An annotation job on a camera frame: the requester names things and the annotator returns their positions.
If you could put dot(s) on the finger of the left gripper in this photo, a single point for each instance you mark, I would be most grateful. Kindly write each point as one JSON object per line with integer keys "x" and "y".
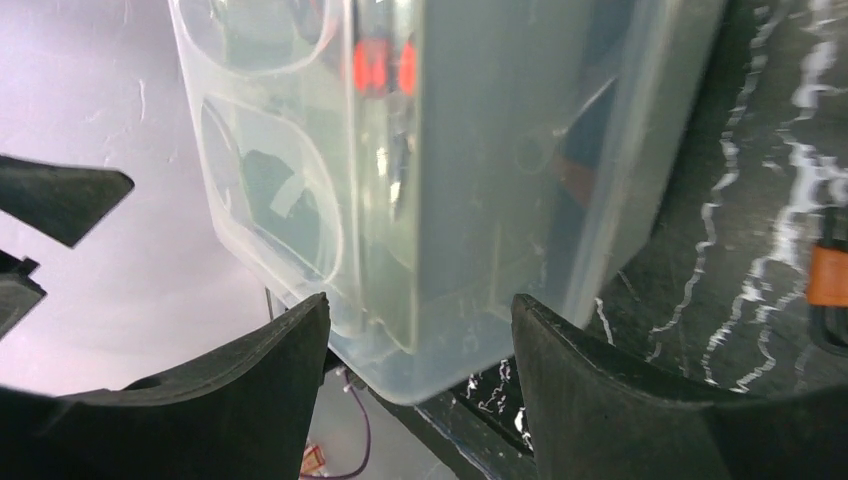
{"x": 63, "y": 202}
{"x": 19, "y": 292}

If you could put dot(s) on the green plastic tool box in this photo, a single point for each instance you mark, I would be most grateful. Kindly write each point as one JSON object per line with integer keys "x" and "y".
{"x": 422, "y": 162}

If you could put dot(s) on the orange black small tool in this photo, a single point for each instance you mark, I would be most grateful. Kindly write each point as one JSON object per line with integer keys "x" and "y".
{"x": 826, "y": 292}

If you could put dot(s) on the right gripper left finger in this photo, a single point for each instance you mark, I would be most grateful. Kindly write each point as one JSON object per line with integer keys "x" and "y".
{"x": 240, "y": 411}

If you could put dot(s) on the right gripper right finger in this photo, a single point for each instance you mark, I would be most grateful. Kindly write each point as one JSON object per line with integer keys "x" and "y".
{"x": 597, "y": 412}

